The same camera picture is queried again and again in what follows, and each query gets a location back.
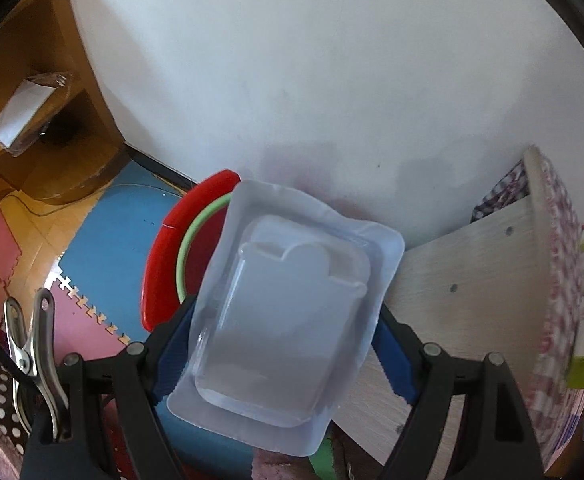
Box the red bucket with green rim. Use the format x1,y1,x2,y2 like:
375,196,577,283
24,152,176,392
176,194,233,307

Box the thick black cable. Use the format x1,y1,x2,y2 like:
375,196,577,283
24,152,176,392
0,304,39,377

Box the metal spring clip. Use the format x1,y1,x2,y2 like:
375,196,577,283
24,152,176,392
3,287,71,444

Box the wooden shelf cabinet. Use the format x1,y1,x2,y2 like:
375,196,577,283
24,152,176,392
0,0,131,207

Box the blue foam floor mat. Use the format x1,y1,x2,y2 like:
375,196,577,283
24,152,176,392
57,159,253,480

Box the pale wooden bed frame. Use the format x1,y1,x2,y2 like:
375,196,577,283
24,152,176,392
328,196,553,477

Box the clear plastic blister tray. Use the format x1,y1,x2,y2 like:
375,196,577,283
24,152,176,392
166,178,406,458

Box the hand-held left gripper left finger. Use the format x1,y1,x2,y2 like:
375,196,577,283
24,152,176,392
19,295,199,480

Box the green foam floor mat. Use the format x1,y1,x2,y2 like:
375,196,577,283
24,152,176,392
308,439,339,480

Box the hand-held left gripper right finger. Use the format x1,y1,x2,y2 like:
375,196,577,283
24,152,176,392
371,306,545,480

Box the white paper in plastic sleeve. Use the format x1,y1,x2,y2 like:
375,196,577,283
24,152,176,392
0,71,81,159

